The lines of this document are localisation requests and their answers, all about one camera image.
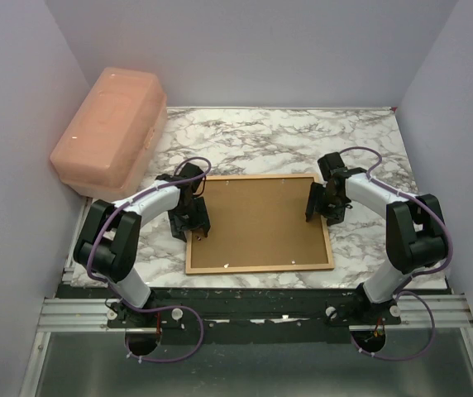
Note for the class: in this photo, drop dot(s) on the brown wooden picture frame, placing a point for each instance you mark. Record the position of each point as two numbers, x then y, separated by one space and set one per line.
257 270

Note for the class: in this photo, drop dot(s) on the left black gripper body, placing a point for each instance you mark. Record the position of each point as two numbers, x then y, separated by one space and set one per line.
183 213

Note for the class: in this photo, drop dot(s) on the black mounting base rail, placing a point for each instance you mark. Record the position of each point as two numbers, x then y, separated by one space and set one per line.
240 316

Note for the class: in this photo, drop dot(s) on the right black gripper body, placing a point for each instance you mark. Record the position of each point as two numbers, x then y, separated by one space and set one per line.
332 207

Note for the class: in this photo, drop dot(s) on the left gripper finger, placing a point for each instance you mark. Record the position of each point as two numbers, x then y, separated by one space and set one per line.
204 227
179 234

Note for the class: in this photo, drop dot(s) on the pink translucent plastic storage box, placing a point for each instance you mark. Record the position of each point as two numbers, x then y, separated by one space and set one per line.
107 147

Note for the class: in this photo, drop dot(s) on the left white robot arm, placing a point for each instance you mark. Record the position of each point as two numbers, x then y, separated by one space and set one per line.
108 241

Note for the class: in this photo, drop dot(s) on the brown fibreboard backing board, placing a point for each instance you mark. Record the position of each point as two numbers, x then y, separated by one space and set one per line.
257 221

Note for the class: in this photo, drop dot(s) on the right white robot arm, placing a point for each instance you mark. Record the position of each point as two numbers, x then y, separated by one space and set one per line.
417 241

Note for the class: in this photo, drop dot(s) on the aluminium extrusion frame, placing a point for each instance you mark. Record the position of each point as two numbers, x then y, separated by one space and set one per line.
430 353

